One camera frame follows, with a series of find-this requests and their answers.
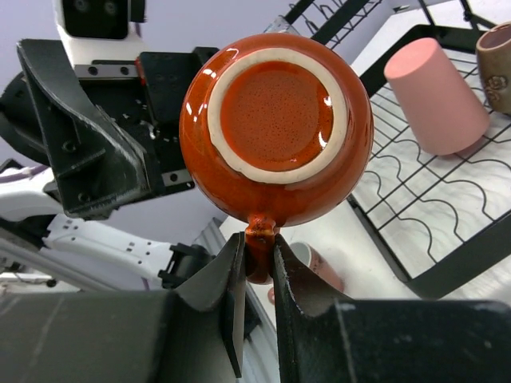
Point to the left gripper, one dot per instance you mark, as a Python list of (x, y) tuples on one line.
[(109, 131)]

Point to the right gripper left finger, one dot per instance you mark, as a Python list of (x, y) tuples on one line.
[(194, 333)]

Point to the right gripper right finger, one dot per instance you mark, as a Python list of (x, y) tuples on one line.
[(324, 336)]

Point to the pink mug white inside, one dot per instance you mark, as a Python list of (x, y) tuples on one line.
[(314, 261)]

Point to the red orange mug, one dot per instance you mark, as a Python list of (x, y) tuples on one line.
[(276, 130)]

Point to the tall pink cup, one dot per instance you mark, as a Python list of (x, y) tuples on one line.
[(442, 111)]

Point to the brown mug with handle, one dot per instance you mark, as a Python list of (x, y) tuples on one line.
[(493, 61)]

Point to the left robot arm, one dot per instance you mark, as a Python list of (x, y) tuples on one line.
[(150, 238)]

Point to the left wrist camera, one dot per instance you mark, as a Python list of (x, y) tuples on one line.
[(100, 30)]

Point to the black wire dish rack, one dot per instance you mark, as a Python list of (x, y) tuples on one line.
[(419, 224)]

